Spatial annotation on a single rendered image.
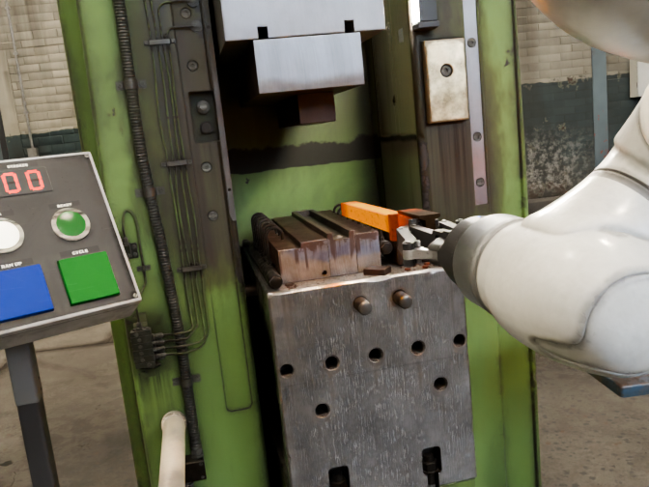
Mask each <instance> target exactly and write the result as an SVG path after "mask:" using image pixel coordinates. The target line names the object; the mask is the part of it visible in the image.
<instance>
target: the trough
mask: <svg viewBox="0 0 649 487"><path fill-rule="evenodd" d="M297 213H299V214H301V215H303V216H305V217H306V218H308V219H310V220H311V221H313V222H315V223H316V224H318V225H320V226H321V227H323V228H324V229H325V230H327V231H329V232H330V233H332V238H333V237H335V236H337V235H341V236H343V237H342V238H333V240H340V239H346V238H348V237H349V230H347V229H345V228H343V227H341V226H339V225H337V224H336V223H334V222H332V221H330V220H328V219H326V218H324V217H322V216H320V215H317V214H315V213H313V212H312V211H304V212H297Z"/></svg>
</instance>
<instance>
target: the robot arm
mask: <svg viewBox="0 0 649 487"><path fill-rule="evenodd" d="M531 2H532V3H533V4H534V5H535V6H536V7H537V9H538V10H539V11H540V12H541V13H542V14H543V15H544V16H546V17H547V18H548V19H549V20H550V21H551V22H553V23H554V24H555V25H556V26H557V27H559V28H560V29H562V30H563V31H564V32H566V33H567V34H569V35H570V36H572V37H573V38H575V39H577V40H579V41H581V42H583V43H586V44H588V45H590V46H592V47H594V48H597V49H599V50H602V51H604V52H607V53H610V54H614V55H617V56H621V57H624V58H628V59H631V60H636V61H639V62H643V63H647V64H649V0H531ZM398 220H399V228H397V229H396V233H397V245H398V250H399V251H400V252H401V254H402V255H403V259H404V266H405V267H408V268H411V267H413V266H415V265H416V263H417V264H420V263H422V259H428V260H429V262H430V263H431V264H433V265H436V266H442V267H443V269H444V270H445V272H446V273H447V275H448V276H449V278H450V279H451V280H452V281H453V282H454V283H455V284H457V285H458V287H459V289H460V291H461V292H462V293H463V295H464V296H465V297H466V298H467V299H468V300H470V301H472V302H473V303H475V304H477V305H478V306H480V307H482V308H483V309H485V310H486V311H487V312H488V313H490V314H491V315H493V316H494V318H495V319H496V321H497V322H498V323H499V324H500V325H501V326H502V327H503V328H504V329H505V330H506V331H507V332H508V333H509V334H511V335H512V336H513V337H514V338H516V339H517V340H518V341H520V342H521V343H522V344H523V345H525V346H526V347H528V348H530V349H531V350H533V351H535V352H537V353H538V354H540V355H543V356H545V357H547V358H550V359H552V360H554V361H556V362H559V363H562V364H564V365H567V366H570V367H572V368H575V369H577V370H580V371H583V372H586V373H591V374H595V375H600V376H605V377H614V378H634V377H640V376H644V375H647V374H649V84H648V86H647V88H646V89H645V92H644V94H643V96H642V98H641V99H640V101H639V103H638V104H637V106H636V107H635V109H634V111H633V112H632V114H631V115H630V117H629V118H628V120H627V121H626V123H625V124H624V126H623V127H622V128H621V129H620V130H619V131H618V133H617V134H616V136H615V137H614V147H613V148H612V149H611V151H610V152H609V154H608V155H607V156H606V158H605V159H604V160H603V161H602V162H601V163H600V164H599V165H598V166H597V167H596V168H595V169H594V171H593V172H592V173H591V174H589V175H588V176H587V177H586V178H585V179H584V180H583V181H582V182H580V183H579V184H578V185H577V186H575V187H574V188H572V189H571V190H570V191H568V192H567V193H565V194H564V195H563V196H561V197H560V198H558V199H557V200H555V201H553V202H552V203H550V204H549V205H547V206H546V207H545V208H543V209H541V210H540V211H538V212H536V213H534V214H532V215H529V216H527V217H526V218H522V217H518V216H514V215H507V214H496V215H488V216H484V215H477V216H472V217H469V218H466V219H462V218H459V219H457V220H456V224H455V223H453V222H451V221H448V220H442V221H438V219H436V230H433V229H430V228H426V227H423V221H421V220H418V218H412V217H409V216H405V215H398Z"/></svg>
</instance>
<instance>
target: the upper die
mask: <svg viewBox="0 0 649 487"><path fill-rule="evenodd" d="M236 77H237V84H238V92H239V100H240V107H246V106H257V105H267V104H277V103H279V102H280V101H283V100H286V99H288V98H290V97H293V96H295V95H297V94H307V93H318V92H327V91H333V95H336V94H339V93H341V92H344V91H347V90H350V89H352V88H355V87H358V86H361V85H364V84H365V81H364V70H363V60H362V49H361V38H360V32H355V33H343V34H330V35H317V36H304V37H291V38H279V39H266V40H254V41H253V42H252V43H251V45H250V46H249V47H248V48H247V50H246V51H245V53H244V54H243V56H242V57H241V59H240V61H239V63H238V64H237V66H236Z"/></svg>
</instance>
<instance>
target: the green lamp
mask: <svg viewBox="0 0 649 487"><path fill-rule="evenodd" d="M56 225H57V228H58V229H59V231H60V232H61V233H63V234H64V235H67V236H71V237H73V236H78V235H80V234H82V233H83V232H84V230H85V228H86V222H85V219H84V218H83V216H82V215H80V214H78V213H76V212H64V213H61V214H60V215H59V216H58V217H57V220H56Z"/></svg>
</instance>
